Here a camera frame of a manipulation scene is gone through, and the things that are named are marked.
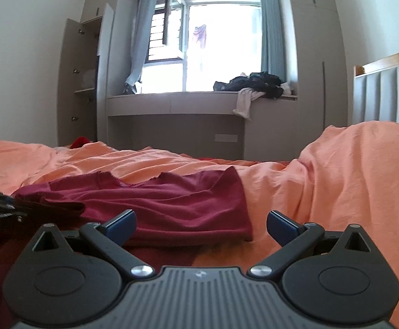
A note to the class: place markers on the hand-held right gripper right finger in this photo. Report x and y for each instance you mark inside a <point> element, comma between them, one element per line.
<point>282,227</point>

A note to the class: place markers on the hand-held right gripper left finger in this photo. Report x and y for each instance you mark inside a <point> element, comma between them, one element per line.
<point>122,227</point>

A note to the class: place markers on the maroon garment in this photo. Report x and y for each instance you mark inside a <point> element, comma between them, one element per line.
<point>172,205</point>

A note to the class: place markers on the pile of dark clothes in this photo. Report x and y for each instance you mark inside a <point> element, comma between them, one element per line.
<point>254,82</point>

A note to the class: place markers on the orange duvet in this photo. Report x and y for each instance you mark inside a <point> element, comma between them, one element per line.
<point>340,185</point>

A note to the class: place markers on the red bed sheet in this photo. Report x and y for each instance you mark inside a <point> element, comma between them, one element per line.
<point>216,159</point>

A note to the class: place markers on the red cloth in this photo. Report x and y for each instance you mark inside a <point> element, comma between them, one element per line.
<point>81,142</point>

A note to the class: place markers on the grey window bench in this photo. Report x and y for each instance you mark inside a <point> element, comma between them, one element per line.
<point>172,123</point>

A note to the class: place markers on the white garment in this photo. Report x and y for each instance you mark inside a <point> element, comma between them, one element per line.
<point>245,104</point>

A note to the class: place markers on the open grey wardrobe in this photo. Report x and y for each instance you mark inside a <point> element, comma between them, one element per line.
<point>69,92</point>

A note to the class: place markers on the closed grey wardrobe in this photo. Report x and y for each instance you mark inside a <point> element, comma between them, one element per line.
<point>319,75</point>

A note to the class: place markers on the grey padded headboard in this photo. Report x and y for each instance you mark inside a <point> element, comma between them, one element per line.
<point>388,92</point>

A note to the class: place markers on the grey-blue curtain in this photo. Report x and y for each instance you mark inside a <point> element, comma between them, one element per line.
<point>143,34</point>
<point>271,37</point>

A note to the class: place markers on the window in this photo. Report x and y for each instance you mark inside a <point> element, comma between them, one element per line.
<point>220,41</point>

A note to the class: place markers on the purple hanging garment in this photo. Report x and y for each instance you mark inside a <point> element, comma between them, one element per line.
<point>200,36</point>

